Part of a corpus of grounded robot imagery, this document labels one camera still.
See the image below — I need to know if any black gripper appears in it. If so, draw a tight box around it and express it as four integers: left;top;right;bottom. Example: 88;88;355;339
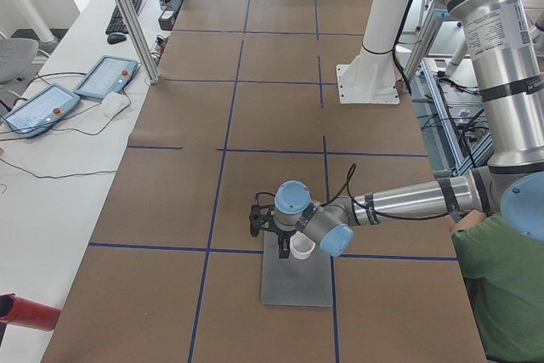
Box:
276;230;296;258

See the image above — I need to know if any white plastic cup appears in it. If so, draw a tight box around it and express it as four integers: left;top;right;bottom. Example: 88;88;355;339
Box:
289;231;315;260

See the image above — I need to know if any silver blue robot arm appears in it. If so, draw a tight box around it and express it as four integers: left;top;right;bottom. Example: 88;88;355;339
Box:
250;0;543;258

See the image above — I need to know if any silver closed laptop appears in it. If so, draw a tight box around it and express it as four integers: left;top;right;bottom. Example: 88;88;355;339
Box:
261;232;332;307

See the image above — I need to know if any white cloth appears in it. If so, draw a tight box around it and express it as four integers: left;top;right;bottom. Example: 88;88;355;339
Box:
100;93;129;119

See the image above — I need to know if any person in green shirt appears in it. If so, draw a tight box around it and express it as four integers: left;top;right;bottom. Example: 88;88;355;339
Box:
446;210;543;362

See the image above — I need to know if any far blue teach pendant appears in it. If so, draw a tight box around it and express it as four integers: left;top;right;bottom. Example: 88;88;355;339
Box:
74;55;138;99

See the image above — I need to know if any blue teach pendant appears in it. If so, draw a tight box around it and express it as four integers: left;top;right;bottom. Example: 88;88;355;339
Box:
74;55;138;99
2;83;81;138

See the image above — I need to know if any black computer mouse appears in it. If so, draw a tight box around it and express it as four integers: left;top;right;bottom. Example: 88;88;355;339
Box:
106;32;127;45

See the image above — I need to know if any black keyboard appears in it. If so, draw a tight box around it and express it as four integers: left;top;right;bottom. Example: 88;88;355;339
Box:
105;0;145;36

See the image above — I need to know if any red bottle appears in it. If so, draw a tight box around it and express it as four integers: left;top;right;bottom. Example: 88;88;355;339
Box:
1;293;61;332

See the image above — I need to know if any near blue teach pendant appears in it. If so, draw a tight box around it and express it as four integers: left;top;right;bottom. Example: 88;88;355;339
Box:
2;83;81;138

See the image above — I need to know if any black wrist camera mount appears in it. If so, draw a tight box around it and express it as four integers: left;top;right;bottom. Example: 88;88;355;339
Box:
249;191;276;237

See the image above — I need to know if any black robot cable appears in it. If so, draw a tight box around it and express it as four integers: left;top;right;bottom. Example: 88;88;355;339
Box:
322;162;462;222

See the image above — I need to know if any white pedestal column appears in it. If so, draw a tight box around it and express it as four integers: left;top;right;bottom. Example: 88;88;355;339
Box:
337;0;411;105

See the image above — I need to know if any aluminium frame post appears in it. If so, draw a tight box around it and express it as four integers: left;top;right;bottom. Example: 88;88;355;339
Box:
115;0;160;84

